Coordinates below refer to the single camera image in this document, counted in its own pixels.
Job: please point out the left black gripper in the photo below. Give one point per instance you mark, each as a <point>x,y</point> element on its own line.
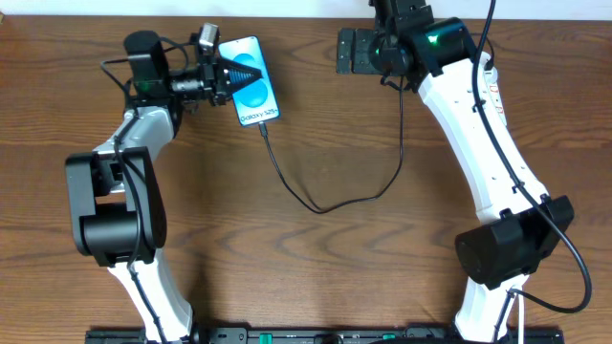
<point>211,81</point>

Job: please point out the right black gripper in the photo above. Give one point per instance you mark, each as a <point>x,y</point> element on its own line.
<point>360,63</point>

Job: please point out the blue Samsung smartphone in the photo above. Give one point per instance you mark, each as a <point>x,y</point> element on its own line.
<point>256,102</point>

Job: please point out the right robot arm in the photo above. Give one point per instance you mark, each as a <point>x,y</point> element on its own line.
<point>454,75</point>

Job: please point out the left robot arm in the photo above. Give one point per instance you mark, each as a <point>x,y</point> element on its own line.
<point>116,207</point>

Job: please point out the white power strip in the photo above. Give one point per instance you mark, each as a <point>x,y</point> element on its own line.
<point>490,74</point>

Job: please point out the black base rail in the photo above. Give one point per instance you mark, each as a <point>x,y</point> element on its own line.
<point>414,334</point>

